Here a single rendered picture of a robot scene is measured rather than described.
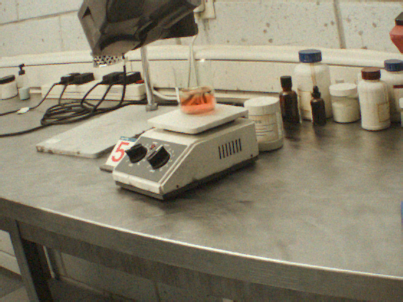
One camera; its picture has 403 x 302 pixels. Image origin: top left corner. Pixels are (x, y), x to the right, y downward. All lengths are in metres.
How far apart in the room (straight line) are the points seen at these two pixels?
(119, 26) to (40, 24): 1.25
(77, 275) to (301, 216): 1.53
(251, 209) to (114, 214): 0.20
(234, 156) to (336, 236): 0.32
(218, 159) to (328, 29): 0.49
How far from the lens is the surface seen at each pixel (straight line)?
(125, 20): 0.91
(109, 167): 1.28
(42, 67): 2.11
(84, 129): 1.54
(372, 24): 1.46
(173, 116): 1.19
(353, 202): 0.99
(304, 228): 0.93
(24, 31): 2.23
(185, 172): 1.10
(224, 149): 1.14
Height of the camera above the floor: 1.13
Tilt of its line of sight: 17 degrees down
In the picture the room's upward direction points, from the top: 8 degrees counter-clockwise
